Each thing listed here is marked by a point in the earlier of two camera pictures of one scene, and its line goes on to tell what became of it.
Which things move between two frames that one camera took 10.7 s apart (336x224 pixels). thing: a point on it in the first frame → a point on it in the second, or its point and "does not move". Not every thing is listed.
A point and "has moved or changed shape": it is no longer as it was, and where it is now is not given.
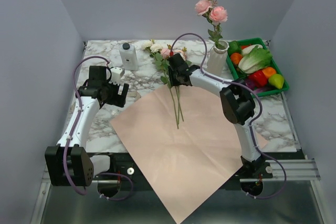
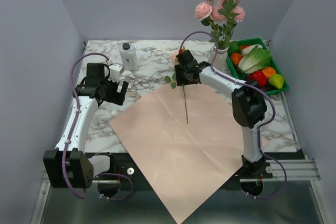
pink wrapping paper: x=185 y=143 does not move
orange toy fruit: x=269 y=71 does not move
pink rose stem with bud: x=215 y=14 has moved or changed shape
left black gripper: x=117 y=99 does not move
